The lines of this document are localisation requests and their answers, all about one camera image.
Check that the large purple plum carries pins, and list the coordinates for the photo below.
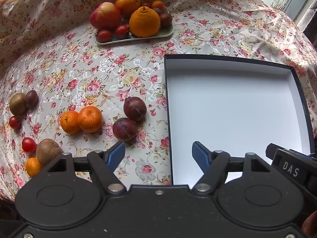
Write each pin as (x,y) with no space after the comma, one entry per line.
(124,129)
(135,108)

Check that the small orange mandarin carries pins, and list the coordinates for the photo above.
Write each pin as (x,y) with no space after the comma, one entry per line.
(32,167)
(158,5)

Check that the floral tablecloth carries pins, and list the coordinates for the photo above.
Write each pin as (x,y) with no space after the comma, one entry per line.
(99,67)

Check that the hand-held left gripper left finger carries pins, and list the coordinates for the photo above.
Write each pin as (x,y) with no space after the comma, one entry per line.
(116,156)

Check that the large knobbed orange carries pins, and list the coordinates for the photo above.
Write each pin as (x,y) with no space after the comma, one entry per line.
(145,22)

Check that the white lace curtain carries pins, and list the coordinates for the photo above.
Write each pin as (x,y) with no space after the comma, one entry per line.
(308,14)

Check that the red cherry tomato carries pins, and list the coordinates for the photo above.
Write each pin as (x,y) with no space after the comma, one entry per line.
(29,144)
(104,36)
(15,122)
(122,31)

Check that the dark red plum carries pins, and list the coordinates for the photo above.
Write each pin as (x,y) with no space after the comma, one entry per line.
(166,19)

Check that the small dark red fruit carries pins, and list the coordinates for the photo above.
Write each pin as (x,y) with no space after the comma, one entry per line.
(146,4)

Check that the white box with dark rim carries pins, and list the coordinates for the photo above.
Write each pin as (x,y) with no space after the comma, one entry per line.
(232,109)

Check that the brown kiwi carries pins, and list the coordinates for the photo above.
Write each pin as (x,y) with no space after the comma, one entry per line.
(47,151)
(17,104)

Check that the red apple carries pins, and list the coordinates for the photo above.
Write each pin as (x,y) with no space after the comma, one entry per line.
(105,16)

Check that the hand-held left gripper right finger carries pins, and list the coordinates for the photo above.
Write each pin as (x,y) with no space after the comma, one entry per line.
(199,153)

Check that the green fruit tray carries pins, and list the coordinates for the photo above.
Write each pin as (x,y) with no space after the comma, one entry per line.
(148,37)

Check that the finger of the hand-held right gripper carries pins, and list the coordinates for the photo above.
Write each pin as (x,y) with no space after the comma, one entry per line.
(270,152)

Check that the round orange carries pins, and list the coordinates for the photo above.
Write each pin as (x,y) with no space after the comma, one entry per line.
(126,3)

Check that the person's right hand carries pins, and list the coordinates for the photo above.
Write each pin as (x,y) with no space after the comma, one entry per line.
(310,224)

